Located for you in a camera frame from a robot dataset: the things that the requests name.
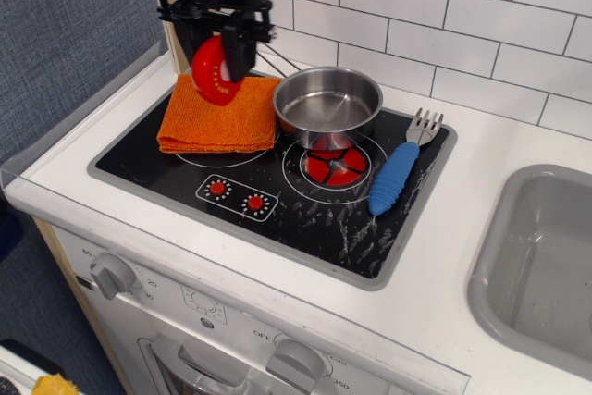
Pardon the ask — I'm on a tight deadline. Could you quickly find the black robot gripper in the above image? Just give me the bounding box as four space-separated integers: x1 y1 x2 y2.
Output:
157 0 274 83

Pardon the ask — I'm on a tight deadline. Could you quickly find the red toy tomato half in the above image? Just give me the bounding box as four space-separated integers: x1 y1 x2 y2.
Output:
191 35 242 106

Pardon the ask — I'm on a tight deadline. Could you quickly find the orange napkin cloth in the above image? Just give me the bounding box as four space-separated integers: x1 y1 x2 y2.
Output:
156 74 279 154

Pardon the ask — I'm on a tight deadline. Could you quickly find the stainless steel pot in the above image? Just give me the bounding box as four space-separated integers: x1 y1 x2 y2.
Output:
256 51 383 151

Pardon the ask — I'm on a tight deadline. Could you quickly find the black toy stovetop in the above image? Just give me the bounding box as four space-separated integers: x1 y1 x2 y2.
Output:
88 96 457 290

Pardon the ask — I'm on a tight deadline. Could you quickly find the grey left oven knob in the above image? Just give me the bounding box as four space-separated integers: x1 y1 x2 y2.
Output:
91 253 136 301

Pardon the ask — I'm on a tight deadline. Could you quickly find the grey oven knob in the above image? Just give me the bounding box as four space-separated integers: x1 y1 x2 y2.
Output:
91 253 136 301
265 339 326 394

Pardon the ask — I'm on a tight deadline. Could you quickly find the white toy oven front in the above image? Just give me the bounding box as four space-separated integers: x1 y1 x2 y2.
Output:
55 229 469 394

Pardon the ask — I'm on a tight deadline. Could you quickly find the grey right oven knob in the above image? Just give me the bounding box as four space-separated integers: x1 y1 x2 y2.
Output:
265 339 326 394

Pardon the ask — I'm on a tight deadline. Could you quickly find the yellow cloth at corner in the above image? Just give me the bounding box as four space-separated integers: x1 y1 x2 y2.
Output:
31 374 80 395

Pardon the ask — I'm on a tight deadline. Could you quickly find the grey sink basin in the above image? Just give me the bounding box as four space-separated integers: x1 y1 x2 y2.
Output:
467 165 591 379

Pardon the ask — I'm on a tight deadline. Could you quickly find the blue handled toy fork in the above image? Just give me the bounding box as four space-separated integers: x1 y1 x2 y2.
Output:
368 108 444 216

